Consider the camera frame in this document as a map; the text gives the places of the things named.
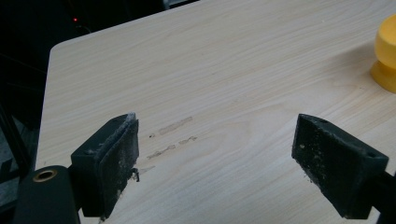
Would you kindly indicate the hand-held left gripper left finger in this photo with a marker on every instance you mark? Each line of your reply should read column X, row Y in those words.
column 104, row 165

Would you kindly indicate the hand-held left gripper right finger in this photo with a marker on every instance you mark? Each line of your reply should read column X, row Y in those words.
column 336, row 168

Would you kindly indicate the black metal stand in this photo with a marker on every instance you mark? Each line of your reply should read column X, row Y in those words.
column 14, row 143

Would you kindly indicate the yellow plastic toy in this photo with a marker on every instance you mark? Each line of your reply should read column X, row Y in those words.
column 386, row 53

